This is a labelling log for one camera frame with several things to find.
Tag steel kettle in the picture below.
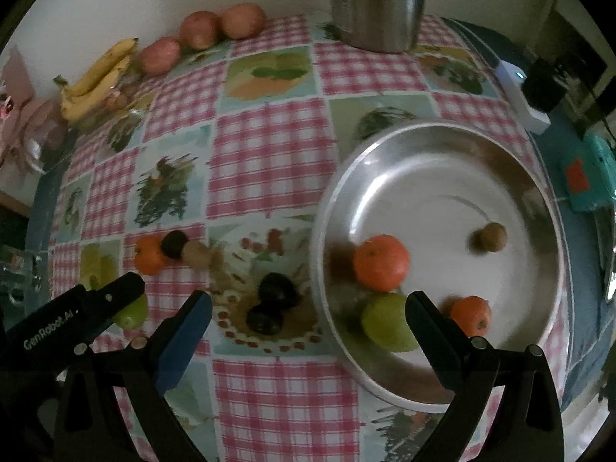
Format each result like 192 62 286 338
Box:
327 0 455 54

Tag clear plastic bag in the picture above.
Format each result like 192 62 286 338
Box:
72 65 155 131

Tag clear glass dish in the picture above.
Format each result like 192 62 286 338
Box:
0 244 51 309

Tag small dark plum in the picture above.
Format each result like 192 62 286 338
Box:
160 230 189 259

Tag oval green mango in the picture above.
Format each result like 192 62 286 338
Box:
361 293 420 353

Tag teal box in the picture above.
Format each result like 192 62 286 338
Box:
561 134 616 213

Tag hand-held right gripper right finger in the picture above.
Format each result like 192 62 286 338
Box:
405 290 565 462

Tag black smartphone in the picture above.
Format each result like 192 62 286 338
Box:
594 202 616 301

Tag white power strip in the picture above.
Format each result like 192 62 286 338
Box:
495 58 551 134

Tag yellow banana bunch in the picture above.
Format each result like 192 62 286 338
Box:
54 37 139 122

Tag black charger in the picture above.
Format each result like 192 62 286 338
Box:
522 58 566 111

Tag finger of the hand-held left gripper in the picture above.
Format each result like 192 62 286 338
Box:
84 272 146 336

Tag brown kiwi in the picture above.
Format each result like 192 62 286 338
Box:
470 222 507 254
182 241 213 269

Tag checked fruit-print tablecloth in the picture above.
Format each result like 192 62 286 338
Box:
48 12 569 462

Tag red apple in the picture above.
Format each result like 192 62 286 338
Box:
179 10 221 51
220 3 267 40
139 36 182 76

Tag pink ribbon bouquet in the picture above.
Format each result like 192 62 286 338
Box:
0 45 68 174

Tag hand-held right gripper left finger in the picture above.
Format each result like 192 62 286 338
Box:
53 290 213 462

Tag orange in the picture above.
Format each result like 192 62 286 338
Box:
134 236 167 276
353 234 411 293
450 295 492 338

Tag large steel plate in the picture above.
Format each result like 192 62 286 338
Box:
310 122 565 413

